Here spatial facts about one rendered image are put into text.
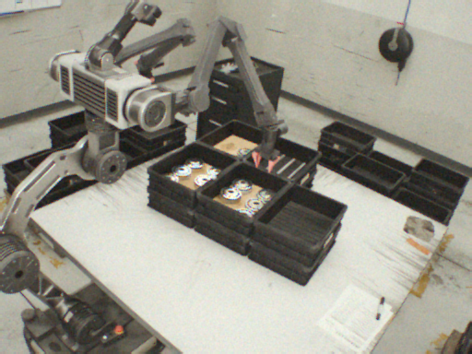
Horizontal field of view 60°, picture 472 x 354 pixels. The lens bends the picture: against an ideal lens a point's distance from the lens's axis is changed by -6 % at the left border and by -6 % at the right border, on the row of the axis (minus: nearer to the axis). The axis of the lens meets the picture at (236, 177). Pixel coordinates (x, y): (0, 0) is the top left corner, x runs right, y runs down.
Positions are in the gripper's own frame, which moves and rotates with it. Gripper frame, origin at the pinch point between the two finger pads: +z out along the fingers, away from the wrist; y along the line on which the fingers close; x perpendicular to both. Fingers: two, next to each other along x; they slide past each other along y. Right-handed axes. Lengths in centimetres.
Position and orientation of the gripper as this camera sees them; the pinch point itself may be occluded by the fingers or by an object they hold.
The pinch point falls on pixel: (263, 168)
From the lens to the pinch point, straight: 194.3
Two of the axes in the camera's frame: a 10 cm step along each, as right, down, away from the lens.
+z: -1.4, 8.5, 5.0
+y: -8.4, -3.7, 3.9
